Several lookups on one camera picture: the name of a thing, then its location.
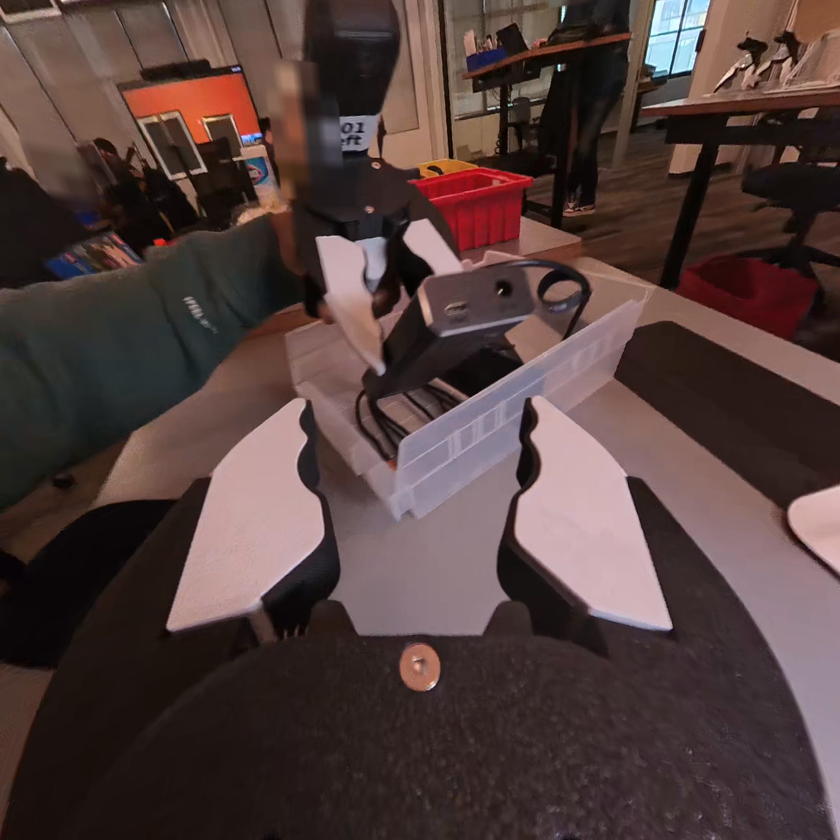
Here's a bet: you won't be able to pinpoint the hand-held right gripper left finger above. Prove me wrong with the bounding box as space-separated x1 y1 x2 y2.
166 397 342 643

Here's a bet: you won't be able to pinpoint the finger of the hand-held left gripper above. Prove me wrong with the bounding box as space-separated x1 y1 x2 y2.
315 235 389 376
402 218 466 280

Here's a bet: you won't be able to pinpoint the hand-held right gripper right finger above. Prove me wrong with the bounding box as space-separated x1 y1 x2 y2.
497 395 676 634

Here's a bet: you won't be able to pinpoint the black usb hub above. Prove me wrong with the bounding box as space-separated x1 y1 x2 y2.
363 258 547 400

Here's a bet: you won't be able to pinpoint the white translucent plastic bin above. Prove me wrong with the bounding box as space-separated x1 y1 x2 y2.
285 252 657 522

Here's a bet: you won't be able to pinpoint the black cable orange plugs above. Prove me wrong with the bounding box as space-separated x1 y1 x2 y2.
377 387 468 454
354 387 398 468

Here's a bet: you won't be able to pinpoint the person's left forearm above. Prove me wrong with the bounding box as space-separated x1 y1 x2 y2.
0 213 306 513

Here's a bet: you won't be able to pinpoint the person's left hand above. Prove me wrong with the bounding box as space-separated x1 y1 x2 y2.
271 210 309 280

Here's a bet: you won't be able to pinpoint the large red bin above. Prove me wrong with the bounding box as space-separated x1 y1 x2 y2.
410 167 534 252

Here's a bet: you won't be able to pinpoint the black ribbed cushion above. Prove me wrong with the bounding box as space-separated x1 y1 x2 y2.
0 499 179 670

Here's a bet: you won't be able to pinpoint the orange display screen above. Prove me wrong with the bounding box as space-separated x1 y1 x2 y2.
118 66 263 179

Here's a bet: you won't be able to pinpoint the blue printed box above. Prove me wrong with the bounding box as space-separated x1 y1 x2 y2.
45 231 144 280

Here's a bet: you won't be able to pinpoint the red storage tote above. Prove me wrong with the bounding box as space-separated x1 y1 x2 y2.
676 255 821 342

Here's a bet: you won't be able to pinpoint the black office chair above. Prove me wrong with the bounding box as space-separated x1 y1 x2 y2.
742 161 840 283

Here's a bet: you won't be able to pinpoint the shiny metal parts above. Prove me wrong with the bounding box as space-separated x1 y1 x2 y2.
712 29 840 96

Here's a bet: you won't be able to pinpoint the wooden desk black frame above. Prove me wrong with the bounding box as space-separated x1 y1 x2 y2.
462 31 634 158
640 88 840 290

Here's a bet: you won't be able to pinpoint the white stand frame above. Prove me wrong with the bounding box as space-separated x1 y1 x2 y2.
786 486 840 578

